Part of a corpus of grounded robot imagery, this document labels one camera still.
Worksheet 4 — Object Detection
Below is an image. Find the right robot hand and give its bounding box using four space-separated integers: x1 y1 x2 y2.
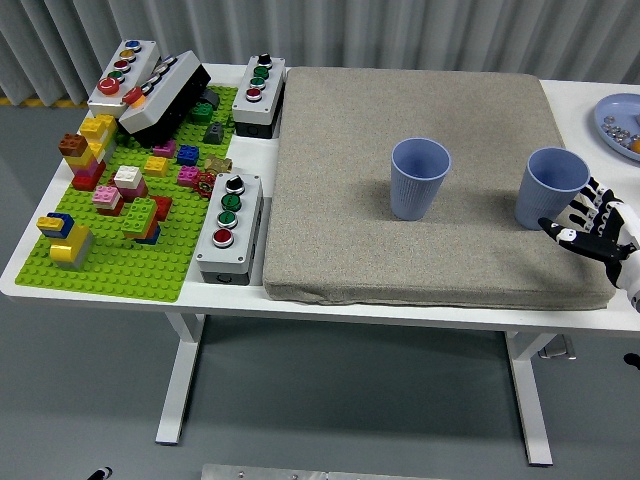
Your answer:
537 175 640 292

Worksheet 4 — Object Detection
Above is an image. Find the blue ribbed cup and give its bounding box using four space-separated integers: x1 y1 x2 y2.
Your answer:
513 146 591 231
390 137 454 221

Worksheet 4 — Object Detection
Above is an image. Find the white table leg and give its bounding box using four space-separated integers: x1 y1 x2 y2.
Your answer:
503 329 554 469
154 312 206 446

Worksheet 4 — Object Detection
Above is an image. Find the blue plate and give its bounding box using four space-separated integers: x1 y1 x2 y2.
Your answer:
593 92 640 162

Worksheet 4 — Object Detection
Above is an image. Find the grey metal plate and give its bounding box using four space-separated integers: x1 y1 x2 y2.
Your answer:
200 463 451 480

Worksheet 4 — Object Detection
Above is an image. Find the green brick baseplate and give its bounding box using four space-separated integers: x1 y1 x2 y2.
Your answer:
14 84 241 304

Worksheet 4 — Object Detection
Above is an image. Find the blue yellow grey brick stack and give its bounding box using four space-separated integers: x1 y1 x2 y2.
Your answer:
36 211 96 272

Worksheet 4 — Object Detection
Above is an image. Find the green orange brick stack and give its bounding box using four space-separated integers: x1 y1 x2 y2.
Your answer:
121 195 174 246

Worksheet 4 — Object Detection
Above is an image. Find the four-button grey control box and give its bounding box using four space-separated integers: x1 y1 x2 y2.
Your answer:
231 53 288 139
195 172 265 287

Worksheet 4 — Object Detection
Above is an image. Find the pink white red brick stack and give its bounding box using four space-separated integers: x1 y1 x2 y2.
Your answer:
92 184 126 217

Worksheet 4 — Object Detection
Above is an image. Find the grey-brown mat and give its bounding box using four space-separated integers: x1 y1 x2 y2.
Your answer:
262 66 617 311

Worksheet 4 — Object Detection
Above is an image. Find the red valve handwheel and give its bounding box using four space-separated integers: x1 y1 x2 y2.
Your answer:
193 172 217 198

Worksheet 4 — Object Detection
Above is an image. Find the brown yellow red brick tower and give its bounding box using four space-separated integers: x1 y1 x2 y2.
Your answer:
58 132 108 192

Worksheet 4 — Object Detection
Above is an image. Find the brass valve fitting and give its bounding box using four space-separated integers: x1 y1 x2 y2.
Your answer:
203 154 234 176

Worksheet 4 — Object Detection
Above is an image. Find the yellow white brick stack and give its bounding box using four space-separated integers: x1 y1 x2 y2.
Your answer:
79 113 119 162

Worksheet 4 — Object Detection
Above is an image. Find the grey curtain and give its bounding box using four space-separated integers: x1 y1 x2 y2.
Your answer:
0 0 640 107

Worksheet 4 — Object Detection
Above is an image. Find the dark green brick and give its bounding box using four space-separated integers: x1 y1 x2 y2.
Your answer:
188 102 216 124

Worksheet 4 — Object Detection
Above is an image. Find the yellow floor tape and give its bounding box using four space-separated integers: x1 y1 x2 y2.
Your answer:
0 97 89 108

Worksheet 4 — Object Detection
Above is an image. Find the white control box black base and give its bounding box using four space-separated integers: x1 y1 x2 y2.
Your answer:
118 49 213 149

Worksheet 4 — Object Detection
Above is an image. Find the five-button white control box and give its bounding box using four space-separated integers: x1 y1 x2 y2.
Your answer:
87 38 162 119

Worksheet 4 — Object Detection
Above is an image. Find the metal bracket under table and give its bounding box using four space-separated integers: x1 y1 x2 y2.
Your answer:
538 335 577 361

